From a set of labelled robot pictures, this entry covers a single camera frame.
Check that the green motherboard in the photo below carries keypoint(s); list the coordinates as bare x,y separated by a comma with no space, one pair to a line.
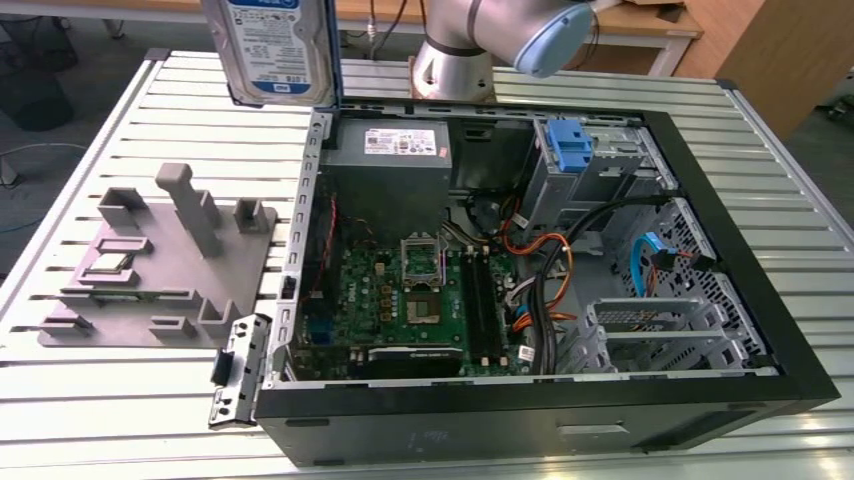
455,305

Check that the black open PC case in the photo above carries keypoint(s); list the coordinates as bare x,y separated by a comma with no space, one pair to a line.
467,430

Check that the black mesh basket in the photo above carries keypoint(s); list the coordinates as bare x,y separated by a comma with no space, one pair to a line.
40,47

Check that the metal optical drive bay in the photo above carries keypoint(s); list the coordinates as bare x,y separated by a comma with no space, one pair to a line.
600,185

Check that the green RAM stick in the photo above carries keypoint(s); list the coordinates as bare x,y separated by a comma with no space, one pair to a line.
122,296

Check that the metal disk bay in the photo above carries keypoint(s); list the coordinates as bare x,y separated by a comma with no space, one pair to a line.
660,336

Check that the brown wooden cabinet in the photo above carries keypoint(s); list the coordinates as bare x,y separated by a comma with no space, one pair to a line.
787,60

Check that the hard disk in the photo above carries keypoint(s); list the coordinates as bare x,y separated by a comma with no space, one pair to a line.
273,50

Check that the blue expansion slot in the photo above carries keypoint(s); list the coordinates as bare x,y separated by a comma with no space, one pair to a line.
320,332

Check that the silver CPU chip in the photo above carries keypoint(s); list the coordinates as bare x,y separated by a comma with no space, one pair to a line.
112,263

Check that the black RAM slot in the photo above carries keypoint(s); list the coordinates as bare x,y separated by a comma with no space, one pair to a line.
473,305
489,305

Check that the CPU socket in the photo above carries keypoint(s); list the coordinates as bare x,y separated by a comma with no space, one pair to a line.
424,309

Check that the black graphics card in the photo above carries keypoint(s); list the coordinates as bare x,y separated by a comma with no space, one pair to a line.
413,361

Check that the grey metal slot retainer bracket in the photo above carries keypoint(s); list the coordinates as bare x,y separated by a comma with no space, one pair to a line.
243,370

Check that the grey parts rack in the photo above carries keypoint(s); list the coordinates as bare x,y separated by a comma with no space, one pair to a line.
173,280

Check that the black round bin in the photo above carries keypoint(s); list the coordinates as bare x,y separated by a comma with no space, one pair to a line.
40,107

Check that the grey power supply unit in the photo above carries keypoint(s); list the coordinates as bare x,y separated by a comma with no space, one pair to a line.
347,145

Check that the wooden desk white frame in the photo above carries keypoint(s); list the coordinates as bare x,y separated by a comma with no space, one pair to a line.
640,25
133,7

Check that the blue plastic bay latch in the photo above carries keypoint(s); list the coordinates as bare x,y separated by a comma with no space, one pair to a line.
568,145

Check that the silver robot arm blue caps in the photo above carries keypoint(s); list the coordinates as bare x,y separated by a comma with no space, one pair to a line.
453,65

